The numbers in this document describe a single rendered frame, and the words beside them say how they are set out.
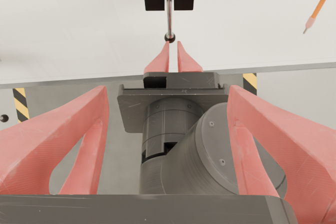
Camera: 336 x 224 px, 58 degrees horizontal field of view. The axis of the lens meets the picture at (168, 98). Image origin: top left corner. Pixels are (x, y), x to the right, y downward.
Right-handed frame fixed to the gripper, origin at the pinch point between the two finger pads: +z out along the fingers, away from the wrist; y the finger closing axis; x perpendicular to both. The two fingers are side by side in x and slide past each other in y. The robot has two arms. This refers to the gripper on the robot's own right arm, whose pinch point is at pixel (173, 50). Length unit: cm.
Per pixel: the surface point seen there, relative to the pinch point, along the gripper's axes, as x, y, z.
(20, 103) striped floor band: 93, 75, 63
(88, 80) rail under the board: 15.8, 15.0, 9.3
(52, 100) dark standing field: 91, 59, 63
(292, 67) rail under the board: 12.5, -19.7, 9.1
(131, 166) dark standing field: 115, 21, 40
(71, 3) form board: -1.8, 12.6, 6.5
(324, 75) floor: 76, -66, 65
